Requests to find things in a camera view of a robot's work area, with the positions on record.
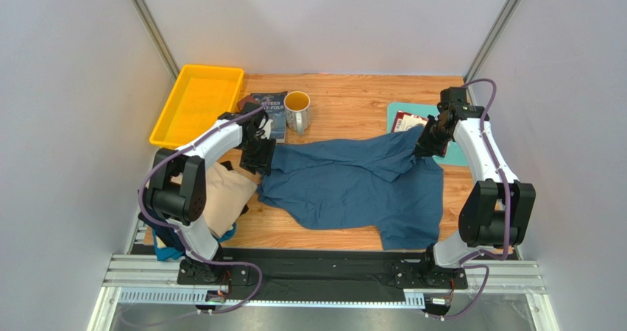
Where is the brown wooden cube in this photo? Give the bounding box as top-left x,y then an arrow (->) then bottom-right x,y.
237,95 -> 260,114

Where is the black mounting base plate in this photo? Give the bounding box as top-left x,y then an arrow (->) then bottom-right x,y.
177,248 -> 468,302

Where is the blue t-shirt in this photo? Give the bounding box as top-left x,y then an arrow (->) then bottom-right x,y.
258,126 -> 444,250

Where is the aluminium frame rail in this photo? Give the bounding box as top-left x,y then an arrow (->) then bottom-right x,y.
88,248 -> 559,330

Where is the white mug yellow inside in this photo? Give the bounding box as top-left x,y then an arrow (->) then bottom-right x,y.
284,91 -> 311,135

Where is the teal cutting board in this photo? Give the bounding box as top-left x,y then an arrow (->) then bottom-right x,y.
387,102 -> 467,166

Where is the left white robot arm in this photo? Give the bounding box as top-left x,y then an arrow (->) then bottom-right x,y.
138,102 -> 276,266

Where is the yellow plastic bin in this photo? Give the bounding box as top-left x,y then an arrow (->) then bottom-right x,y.
149,64 -> 244,149

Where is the red paperback book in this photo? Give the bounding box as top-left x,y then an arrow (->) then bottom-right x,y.
392,110 -> 448,157

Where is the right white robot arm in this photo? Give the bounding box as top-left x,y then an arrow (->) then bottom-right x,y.
413,86 -> 536,268

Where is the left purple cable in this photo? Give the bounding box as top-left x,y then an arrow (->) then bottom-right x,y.
137,106 -> 269,316

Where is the blue paperback book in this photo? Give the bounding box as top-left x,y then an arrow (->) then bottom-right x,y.
250,91 -> 288,143

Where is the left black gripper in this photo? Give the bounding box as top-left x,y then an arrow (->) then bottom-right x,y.
240,134 -> 277,175

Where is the beige t-shirt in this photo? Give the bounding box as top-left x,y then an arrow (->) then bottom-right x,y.
202,161 -> 257,239

